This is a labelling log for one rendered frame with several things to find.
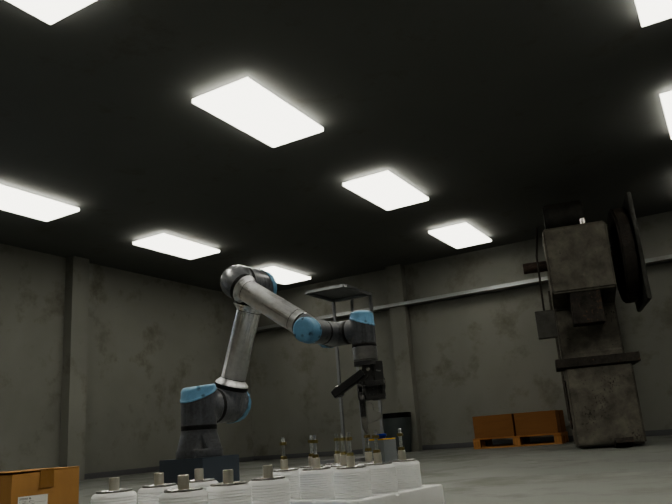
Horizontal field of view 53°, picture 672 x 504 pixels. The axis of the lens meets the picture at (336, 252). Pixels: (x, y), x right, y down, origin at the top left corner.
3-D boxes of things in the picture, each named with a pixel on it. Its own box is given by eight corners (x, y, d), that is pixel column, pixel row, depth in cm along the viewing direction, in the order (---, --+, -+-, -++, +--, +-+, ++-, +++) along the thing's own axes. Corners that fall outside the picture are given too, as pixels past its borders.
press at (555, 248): (563, 446, 866) (528, 222, 946) (686, 439, 801) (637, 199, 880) (534, 453, 735) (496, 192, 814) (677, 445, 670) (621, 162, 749)
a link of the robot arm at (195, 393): (172, 427, 219) (171, 385, 223) (201, 426, 230) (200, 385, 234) (199, 424, 213) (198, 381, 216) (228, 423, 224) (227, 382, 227)
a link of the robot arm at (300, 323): (213, 254, 224) (319, 317, 197) (235, 260, 233) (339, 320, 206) (199, 286, 225) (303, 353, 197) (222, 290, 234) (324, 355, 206)
